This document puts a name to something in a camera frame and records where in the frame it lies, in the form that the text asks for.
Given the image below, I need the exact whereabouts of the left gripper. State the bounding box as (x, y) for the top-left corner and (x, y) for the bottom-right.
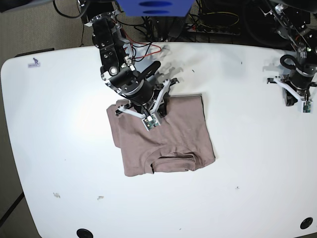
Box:
(267, 70), (317, 107)

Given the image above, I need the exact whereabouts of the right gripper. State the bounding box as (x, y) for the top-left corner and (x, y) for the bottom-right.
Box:
(114, 78), (178, 118)

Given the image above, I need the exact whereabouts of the mauve T-shirt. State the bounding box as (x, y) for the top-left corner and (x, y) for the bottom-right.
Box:
(107, 94), (215, 177)

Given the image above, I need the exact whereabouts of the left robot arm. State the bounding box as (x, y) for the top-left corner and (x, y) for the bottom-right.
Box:
(242, 0), (317, 113)

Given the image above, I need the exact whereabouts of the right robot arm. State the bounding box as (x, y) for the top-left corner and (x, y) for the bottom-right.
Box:
(75, 0), (178, 123)

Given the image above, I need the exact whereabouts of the black table grommet right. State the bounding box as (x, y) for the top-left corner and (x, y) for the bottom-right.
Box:
(300, 217), (313, 230)

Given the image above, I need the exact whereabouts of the black table grommet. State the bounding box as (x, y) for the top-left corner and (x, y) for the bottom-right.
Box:
(76, 229), (94, 238)
(300, 217), (313, 230)

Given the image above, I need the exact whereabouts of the small white sticker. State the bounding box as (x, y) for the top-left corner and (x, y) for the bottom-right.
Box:
(28, 58), (41, 68)

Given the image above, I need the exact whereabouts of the black table grommet left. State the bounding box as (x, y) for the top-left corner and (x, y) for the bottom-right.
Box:
(76, 229), (94, 238)

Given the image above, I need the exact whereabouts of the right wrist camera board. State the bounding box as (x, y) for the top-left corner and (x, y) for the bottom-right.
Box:
(142, 114), (161, 131)

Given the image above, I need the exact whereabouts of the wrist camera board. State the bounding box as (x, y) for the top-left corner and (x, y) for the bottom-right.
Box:
(142, 114), (161, 131)
(299, 100), (313, 114)

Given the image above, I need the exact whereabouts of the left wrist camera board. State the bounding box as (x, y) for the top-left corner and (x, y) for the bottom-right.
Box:
(299, 100), (313, 114)

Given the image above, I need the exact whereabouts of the blue plastic mount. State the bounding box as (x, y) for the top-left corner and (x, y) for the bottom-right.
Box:
(117, 0), (194, 17)

